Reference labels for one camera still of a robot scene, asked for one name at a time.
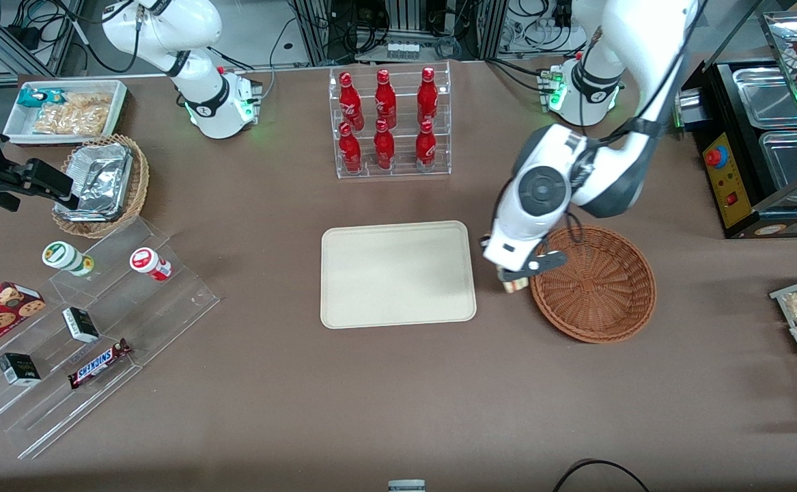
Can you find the clear acrylic stepped display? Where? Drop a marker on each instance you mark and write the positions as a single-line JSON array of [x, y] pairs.
[[132, 321]]

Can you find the silver metal box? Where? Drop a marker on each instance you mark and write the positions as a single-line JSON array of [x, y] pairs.
[[690, 109]]

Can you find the red cola bottle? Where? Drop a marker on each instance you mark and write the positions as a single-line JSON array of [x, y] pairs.
[[384, 147], [350, 150], [425, 147], [427, 96], [385, 99], [350, 99]]

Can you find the brown round wicker basket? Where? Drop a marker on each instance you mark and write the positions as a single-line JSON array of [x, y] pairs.
[[596, 294]]

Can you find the snickers chocolate bar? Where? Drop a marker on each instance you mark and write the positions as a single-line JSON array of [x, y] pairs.
[[98, 364]]

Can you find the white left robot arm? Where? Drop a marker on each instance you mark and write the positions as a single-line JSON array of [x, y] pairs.
[[541, 191]]

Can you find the teal snack packet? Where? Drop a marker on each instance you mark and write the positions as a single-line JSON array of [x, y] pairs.
[[33, 97]]

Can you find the green lid snack cup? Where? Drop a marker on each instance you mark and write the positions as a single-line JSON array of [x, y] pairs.
[[63, 256]]

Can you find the white rectangular plastic bin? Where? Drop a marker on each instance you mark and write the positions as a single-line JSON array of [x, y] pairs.
[[19, 126]]

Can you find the red lid snack cup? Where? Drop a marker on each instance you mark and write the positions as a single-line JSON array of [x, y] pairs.
[[147, 262]]

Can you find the small grey device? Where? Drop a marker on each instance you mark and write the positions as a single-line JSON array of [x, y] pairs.
[[406, 486]]

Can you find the light wicker basket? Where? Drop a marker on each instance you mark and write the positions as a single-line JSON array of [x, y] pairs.
[[137, 184]]

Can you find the small black carton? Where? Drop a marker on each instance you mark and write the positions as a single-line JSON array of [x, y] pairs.
[[80, 324], [19, 369]]

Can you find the white power strip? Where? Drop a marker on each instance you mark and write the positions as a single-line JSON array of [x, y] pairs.
[[401, 50]]

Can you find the triangular packaged sandwich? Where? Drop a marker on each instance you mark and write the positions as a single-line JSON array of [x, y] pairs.
[[515, 286]]

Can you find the clear bag of crackers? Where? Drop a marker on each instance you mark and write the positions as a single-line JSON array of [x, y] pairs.
[[74, 116]]

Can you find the aluminium foil containers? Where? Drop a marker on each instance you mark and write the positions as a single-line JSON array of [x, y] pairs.
[[101, 178]]

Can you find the beige plastic serving tray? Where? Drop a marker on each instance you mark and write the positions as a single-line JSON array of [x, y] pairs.
[[398, 273]]

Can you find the stainless steel food pan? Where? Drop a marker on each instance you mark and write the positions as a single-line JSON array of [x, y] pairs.
[[791, 164], [767, 99]]

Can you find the black hot food display case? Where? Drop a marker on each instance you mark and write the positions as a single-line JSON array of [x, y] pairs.
[[729, 184]]

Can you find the clear acrylic bottle rack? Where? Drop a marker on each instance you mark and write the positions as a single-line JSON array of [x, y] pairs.
[[401, 164]]

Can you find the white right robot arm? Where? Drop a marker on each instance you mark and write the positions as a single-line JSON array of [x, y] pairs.
[[193, 27]]

